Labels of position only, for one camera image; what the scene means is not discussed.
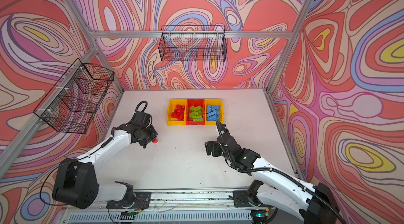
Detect yellow plastic bin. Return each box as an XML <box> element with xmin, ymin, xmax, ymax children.
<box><xmin>166</xmin><ymin>99</ymin><xmax>187</xmax><ymax>126</ymax></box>
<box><xmin>204</xmin><ymin>99</ymin><xmax>225</xmax><ymax>126</ymax></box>

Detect aluminium front rail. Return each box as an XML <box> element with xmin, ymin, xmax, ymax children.
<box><xmin>62</xmin><ymin>187</ymin><xmax>323</xmax><ymax>215</ymax></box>

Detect green lego brick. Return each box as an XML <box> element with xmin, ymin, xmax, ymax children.
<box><xmin>189</xmin><ymin>106</ymin><xmax>203</xmax><ymax>112</ymax></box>
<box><xmin>188</xmin><ymin>111</ymin><xmax>203</xmax><ymax>118</ymax></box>

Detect right yellow plastic bin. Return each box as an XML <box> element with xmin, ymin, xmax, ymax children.
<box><xmin>204</xmin><ymin>99</ymin><xmax>225</xmax><ymax>126</ymax></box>

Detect black wire basket wall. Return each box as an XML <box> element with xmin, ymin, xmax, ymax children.
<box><xmin>33</xmin><ymin>59</ymin><xmax>115</xmax><ymax>134</ymax></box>
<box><xmin>158</xmin><ymin>25</ymin><xmax>228</xmax><ymax>63</ymax></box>

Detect red plastic bin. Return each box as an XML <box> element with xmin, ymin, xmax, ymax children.
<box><xmin>186</xmin><ymin>99</ymin><xmax>206</xmax><ymax>126</ymax></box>

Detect small green lego front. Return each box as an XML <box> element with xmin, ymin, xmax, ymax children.
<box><xmin>193</xmin><ymin>116</ymin><xmax>203</xmax><ymax>121</ymax></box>

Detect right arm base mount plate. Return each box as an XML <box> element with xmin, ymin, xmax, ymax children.
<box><xmin>229</xmin><ymin>190</ymin><xmax>268</xmax><ymax>208</ymax></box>

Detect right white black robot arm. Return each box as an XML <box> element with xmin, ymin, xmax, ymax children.
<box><xmin>205</xmin><ymin>120</ymin><xmax>346</xmax><ymax>224</ymax></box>

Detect left yellow plastic bin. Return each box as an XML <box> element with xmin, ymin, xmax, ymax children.
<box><xmin>166</xmin><ymin>99</ymin><xmax>187</xmax><ymax>126</ymax></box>

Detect black wire basket back wall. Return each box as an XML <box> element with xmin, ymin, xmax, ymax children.
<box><xmin>158</xmin><ymin>25</ymin><xmax>228</xmax><ymax>63</ymax></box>

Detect blue lego brick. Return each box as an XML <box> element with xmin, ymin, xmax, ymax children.
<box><xmin>207</xmin><ymin>116</ymin><xmax>220</xmax><ymax>121</ymax></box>
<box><xmin>207</xmin><ymin>105</ymin><xmax>221</xmax><ymax>113</ymax></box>
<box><xmin>207</xmin><ymin>110</ymin><xmax>220</xmax><ymax>118</ymax></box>

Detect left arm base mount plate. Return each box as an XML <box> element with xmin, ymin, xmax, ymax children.
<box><xmin>106</xmin><ymin>191</ymin><xmax>152</xmax><ymax>210</ymax></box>

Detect black wire basket left wall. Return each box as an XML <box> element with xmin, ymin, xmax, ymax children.
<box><xmin>33</xmin><ymin>59</ymin><xmax>115</xmax><ymax>134</ymax></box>

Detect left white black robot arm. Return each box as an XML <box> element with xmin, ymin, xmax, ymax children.
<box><xmin>52</xmin><ymin>100</ymin><xmax>158</xmax><ymax>209</ymax></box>

